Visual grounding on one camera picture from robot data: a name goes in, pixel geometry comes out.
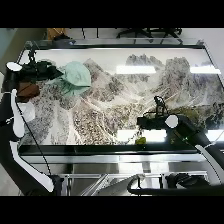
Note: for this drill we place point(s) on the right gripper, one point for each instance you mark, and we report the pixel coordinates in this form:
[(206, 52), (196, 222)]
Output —
[(151, 122)]

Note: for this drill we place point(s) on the black garment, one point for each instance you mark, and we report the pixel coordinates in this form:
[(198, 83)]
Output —
[(53, 73)]

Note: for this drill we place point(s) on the white garment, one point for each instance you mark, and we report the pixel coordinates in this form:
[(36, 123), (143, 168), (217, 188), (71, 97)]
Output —
[(29, 111)]

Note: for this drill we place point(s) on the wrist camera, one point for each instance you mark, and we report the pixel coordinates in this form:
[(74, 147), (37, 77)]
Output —
[(31, 56), (159, 107)]

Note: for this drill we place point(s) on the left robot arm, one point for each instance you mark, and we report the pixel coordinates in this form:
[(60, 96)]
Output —
[(17, 116)]

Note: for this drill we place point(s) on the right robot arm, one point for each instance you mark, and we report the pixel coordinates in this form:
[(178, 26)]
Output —
[(193, 133)]

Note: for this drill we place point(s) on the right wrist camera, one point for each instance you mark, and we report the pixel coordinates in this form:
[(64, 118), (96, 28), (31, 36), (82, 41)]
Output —
[(159, 107)]

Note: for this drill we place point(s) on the brown garment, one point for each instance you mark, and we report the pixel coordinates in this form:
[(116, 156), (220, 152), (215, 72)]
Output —
[(27, 90)]

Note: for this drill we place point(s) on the mint green garment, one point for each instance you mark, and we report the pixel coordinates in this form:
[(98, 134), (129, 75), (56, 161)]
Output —
[(77, 76)]

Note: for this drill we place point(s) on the black office chair base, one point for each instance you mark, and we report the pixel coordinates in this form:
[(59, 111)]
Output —
[(150, 31)]

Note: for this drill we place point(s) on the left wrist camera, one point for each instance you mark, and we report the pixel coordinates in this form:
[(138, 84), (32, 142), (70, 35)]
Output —
[(31, 56)]

